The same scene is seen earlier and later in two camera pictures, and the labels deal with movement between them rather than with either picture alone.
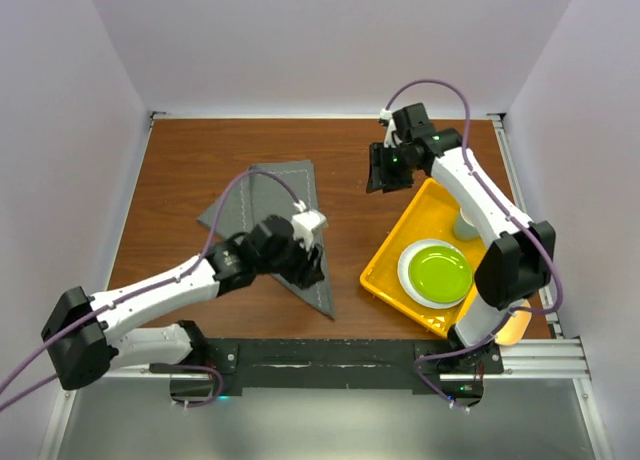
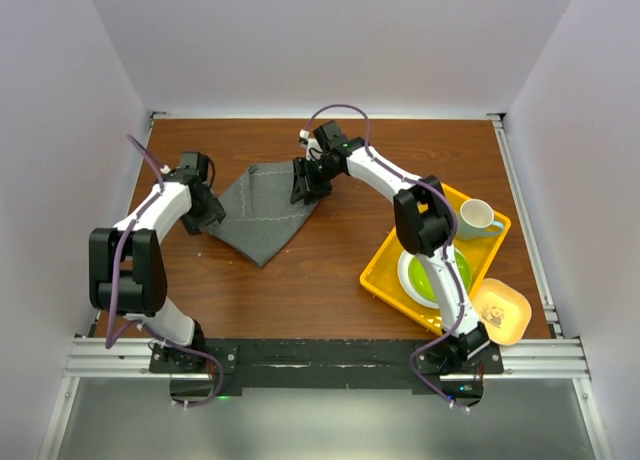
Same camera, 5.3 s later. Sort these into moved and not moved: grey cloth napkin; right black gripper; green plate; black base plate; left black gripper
Moved: right black gripper; left black gripper; grey cloth napkin
Not moved: green plate; black base plate
